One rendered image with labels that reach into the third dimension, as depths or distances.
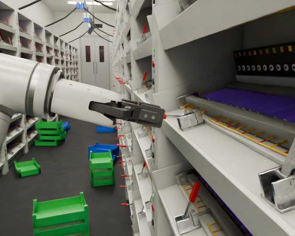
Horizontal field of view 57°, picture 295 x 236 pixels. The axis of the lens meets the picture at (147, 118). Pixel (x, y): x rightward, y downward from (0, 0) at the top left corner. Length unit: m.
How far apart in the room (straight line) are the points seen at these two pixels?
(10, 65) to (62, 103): 0.09
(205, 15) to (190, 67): 0.30
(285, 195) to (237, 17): 0.17
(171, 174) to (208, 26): 0.42
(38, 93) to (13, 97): 0.04
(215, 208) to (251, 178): 0.27
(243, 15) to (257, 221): 0.18
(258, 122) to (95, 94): 0.22
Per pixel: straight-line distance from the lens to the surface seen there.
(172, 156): 0.68
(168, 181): 0.69
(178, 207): 0.61
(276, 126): 0.33
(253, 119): 0.36
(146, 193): 1.11
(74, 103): 0.40
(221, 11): 0.32
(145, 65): 1.34
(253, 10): 0.26
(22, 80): 0.42
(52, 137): 3.94
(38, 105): 0.42
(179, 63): 0.65
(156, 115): 0.43
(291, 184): 0.23
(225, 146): 0.36
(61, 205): 1.90
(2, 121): 0.44
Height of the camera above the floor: 1.02
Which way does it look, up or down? 10 degrees down
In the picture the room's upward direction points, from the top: straight up
